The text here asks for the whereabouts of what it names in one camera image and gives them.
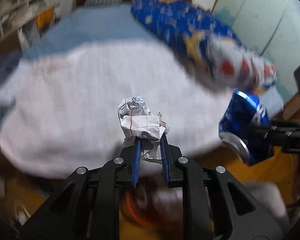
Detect blue pepsi can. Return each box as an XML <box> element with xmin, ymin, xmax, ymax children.
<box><xmin>218</xmin><ymin>89</ymin><xmax>274</xmax><ymax>166</ymax></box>

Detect white paper ball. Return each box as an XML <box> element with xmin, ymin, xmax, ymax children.
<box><xmin>118</xmin><ymin>95</ymin><xmax>170</xmax><ymax>164</ymax></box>

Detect orange plastic waste basket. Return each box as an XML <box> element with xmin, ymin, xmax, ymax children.
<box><xmin>121</xmin><ymin>185</ymin><xmax>183</xmax><ymax>229</ymax></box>

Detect white patterned sheet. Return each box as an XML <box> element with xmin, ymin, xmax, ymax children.
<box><xmin>0</xmin><ymin>40</ymin><xmax>232</xmax><ymax>179</ymax></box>

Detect blue star patterned quilt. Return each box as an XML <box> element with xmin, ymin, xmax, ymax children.
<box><xmin>131</xmin><ymin>0</ymin><xmax>276</xmax><ymax>90</ymax></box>

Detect blue bed sheet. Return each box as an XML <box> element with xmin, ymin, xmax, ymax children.
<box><xmin>0</xmin><ymin>3</ymin><xmax>284</xmax><ymax>148</ymax></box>

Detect wooden bookshelf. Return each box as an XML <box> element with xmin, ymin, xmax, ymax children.
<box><xmin>0</xmin><ymin>0</ymin><xmax>59</xmax><ymax>56</ymax></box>

